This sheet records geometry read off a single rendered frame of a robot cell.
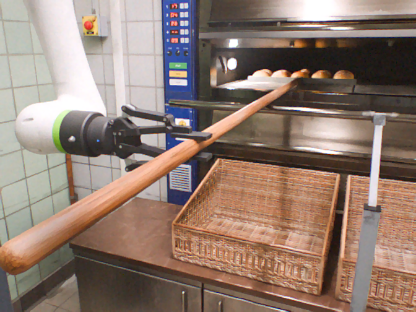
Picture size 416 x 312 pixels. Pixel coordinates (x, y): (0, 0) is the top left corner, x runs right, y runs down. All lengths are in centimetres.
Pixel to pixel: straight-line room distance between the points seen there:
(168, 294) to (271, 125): 83
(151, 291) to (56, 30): 103
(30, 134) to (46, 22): 25
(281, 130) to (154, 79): 66
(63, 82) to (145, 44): 100
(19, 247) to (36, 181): 181
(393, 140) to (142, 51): 119
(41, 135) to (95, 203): 40
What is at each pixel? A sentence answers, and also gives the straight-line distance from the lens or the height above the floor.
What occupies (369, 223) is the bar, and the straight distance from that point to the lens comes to 109.
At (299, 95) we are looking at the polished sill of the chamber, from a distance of 162.
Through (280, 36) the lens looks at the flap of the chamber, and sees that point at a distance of 147.
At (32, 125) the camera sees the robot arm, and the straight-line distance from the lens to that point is 80.
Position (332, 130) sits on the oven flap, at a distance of 163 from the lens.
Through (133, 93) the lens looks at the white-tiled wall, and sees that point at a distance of 192.
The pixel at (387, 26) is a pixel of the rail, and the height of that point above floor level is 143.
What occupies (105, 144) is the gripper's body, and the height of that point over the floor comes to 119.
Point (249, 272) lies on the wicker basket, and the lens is 137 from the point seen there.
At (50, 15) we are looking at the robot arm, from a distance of 91.
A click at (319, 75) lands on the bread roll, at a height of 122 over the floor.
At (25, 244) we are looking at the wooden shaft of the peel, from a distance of 35.
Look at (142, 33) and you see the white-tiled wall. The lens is 187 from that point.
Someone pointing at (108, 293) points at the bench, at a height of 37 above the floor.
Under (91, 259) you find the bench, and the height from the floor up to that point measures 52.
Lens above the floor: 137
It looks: 17 degrees down
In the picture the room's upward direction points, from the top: straight up
